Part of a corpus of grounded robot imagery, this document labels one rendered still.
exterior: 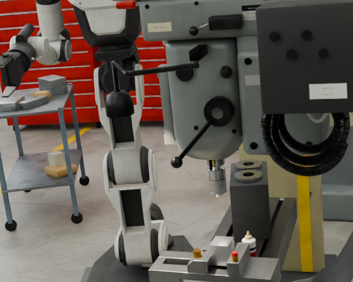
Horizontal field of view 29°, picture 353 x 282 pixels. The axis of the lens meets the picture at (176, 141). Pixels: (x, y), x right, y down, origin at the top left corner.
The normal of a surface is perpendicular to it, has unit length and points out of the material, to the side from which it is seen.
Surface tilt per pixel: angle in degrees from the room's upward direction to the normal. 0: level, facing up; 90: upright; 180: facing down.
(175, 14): 90
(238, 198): 90
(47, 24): 106
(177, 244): 0
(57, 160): 90
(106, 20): 90
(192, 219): 0
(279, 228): 0
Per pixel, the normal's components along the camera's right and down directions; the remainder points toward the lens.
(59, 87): 0.60, 0.18
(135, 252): -0.07, 0.23
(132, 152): -0.04, 0.46
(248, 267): -0.10, -0.95
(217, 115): -0.29, 0.31
